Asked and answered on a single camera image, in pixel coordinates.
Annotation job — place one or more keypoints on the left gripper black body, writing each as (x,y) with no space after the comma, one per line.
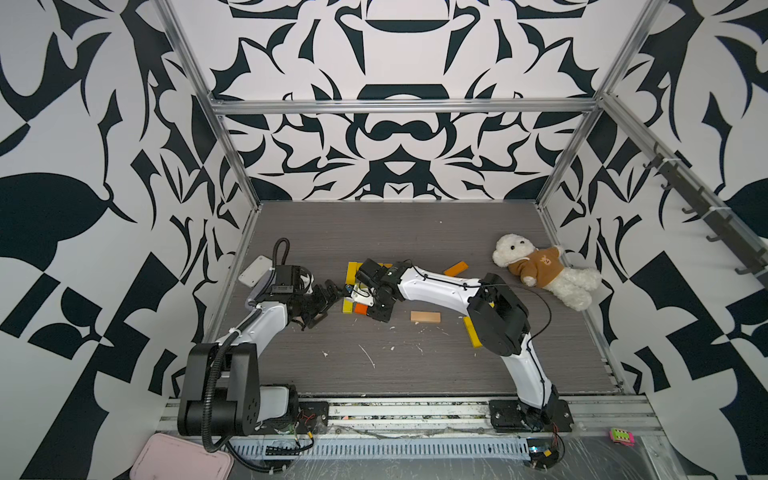
(316,303)

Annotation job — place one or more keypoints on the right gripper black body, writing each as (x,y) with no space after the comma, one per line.
(376,310)

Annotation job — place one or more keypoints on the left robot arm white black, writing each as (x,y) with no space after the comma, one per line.
(222,395)

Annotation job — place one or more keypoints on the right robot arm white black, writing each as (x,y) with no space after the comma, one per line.
(499,318)

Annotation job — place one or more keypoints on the natural wood block centre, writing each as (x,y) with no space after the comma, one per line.
(425,317)

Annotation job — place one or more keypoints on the white small device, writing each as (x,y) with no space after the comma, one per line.
(257,273)

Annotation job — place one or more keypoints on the orange block far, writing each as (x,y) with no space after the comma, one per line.
(456,269)

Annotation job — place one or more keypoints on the yellow block right long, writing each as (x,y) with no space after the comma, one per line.
(472,333)

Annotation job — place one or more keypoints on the white teddy bear brown shirt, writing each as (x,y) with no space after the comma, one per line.
(543,269)

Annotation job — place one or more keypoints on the pink tray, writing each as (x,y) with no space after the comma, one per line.
(166,457)

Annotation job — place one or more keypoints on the green circuit board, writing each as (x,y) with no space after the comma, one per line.
(543,454)

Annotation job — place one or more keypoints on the pink green small gadget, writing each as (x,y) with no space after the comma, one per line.
(622,437)

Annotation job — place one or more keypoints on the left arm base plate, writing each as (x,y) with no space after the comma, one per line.
(301,417)

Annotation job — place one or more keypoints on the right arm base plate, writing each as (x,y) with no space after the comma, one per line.
(513,416)

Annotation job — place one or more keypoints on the aluminium front rail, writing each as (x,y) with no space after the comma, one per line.
(410,415)

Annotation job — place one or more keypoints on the grey hook rail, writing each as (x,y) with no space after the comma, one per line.
(701,203)

